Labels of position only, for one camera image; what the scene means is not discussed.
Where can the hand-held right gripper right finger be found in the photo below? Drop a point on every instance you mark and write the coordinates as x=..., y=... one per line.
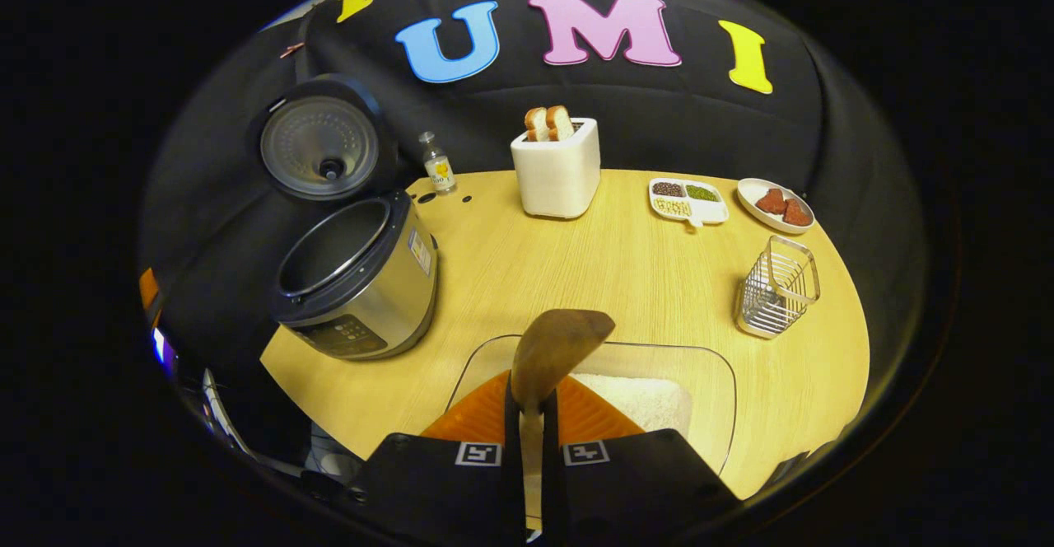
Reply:
x=553, y=481

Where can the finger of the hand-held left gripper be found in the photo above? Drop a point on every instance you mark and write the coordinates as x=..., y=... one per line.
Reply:
x=150, y=290

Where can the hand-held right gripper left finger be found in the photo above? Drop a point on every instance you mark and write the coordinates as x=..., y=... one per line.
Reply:
x=512, y=465

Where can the white rice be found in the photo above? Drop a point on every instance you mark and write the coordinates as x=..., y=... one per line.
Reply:
x=642, y=403

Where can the wooden spoon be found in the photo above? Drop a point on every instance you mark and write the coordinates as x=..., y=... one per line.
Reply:
x=556, y=349

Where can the dark silver rice cooker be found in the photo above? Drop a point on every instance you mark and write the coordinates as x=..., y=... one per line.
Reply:
x=362, y=283

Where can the clear plastic rice container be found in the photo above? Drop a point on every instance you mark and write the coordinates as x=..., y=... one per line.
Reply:
x=708, y=382

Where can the bright screen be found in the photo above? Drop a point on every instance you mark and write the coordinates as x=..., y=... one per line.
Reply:
x=160, y=348

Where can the grey seat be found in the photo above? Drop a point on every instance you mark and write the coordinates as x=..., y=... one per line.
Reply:
x=329, y=456

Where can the white toaster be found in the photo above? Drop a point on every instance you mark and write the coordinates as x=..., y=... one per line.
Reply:
x=557, y=176

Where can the small yellow-label glass bottle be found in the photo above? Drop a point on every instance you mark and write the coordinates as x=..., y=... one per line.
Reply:
x=438, y=170

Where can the white divided bean dish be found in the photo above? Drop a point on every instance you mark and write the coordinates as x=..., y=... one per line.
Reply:
x=687, y=205

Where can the toasted bread slice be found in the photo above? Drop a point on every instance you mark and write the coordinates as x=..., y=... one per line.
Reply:
x=561, y=121
x=537, y=123

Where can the small white plate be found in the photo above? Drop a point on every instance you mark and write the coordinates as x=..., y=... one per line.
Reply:
x=753, y=193

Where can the red meat slice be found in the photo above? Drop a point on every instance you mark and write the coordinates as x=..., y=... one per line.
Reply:
x=796, y=212
x=772, y=201

